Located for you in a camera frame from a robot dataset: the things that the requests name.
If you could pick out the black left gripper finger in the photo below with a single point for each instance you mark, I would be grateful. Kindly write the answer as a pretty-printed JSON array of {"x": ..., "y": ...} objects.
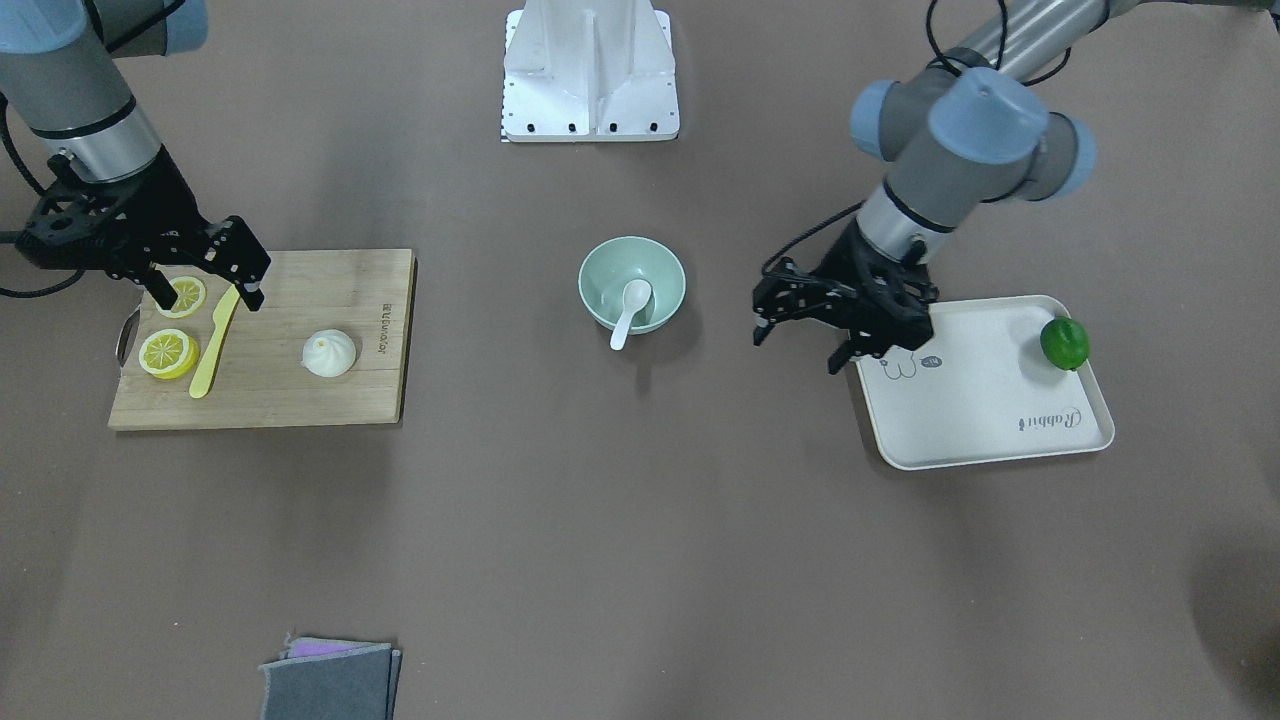
[
  {"x": 764, "y": 325},
  {"x": 848, "y": 351}
]

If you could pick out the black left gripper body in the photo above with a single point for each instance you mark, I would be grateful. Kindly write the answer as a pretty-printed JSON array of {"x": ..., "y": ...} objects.
[{"x": 838, "y": 277}]

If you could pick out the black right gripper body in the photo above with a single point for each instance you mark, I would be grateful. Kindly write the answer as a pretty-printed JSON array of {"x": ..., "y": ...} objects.
[{"x": 163, "y": 216}]

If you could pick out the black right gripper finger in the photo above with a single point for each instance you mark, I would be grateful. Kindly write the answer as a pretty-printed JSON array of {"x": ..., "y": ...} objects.
[
  {"x": 160, "y": 288},
  {"x": 251, "y": 295}
]

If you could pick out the white steamed bun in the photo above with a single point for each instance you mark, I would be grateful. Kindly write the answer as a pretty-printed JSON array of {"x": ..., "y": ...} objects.
[{"x": 328, "y": 353}]

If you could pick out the white ceramic spoon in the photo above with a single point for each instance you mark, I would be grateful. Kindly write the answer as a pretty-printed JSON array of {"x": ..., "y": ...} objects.
[{"x": 636, "y": 295}]

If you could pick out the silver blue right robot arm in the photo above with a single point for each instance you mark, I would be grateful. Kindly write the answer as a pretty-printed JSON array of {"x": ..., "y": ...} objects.
[{"x": 59, "y": 72}]

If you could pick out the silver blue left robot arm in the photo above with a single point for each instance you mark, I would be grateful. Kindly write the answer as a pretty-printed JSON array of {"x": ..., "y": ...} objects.
[{"x": 967, "y": 130}]

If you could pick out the light green bowl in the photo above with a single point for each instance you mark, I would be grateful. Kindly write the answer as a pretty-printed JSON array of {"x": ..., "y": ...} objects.
[{"x": 607, "y": 269}]

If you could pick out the lemon half near knife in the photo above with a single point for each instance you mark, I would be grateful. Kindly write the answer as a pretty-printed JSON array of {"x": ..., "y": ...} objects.
[{"x": 190, "y": 295}]

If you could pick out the bamboo cutting board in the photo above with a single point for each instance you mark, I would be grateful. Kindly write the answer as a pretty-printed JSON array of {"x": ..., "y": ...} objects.
[{"x": 260, "y": 381}]

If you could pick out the yellow plastic knife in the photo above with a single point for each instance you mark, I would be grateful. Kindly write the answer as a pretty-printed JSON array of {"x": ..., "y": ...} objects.
[{"x": 207, "y": 366}]

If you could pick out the cream plastic tray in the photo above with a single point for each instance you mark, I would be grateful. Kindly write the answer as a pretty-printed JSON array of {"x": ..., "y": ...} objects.
[{"x": 982, "y": 391}]

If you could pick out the green lime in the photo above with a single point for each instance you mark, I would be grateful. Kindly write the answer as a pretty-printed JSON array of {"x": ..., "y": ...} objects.
[{"x": 1065, "y": 343}]

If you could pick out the grey purple folded cloth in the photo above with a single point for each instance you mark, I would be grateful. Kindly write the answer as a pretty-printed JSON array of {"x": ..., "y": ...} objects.
[{"x": 321, "y": 678}]

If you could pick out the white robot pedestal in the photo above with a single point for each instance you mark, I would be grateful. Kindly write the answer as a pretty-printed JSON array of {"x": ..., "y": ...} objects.
[{"x": 589, "y": 72}]

